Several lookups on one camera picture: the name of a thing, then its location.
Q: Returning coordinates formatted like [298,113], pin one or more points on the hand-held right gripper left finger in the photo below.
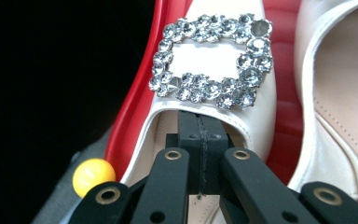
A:
[186,161]

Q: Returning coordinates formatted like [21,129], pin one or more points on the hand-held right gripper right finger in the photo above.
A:
[214,161]

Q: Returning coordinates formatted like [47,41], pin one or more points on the red and black shoe rack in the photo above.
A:
[130,109]

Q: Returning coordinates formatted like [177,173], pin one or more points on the white slingback heel shoe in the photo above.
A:
[208,59]
[338,77]

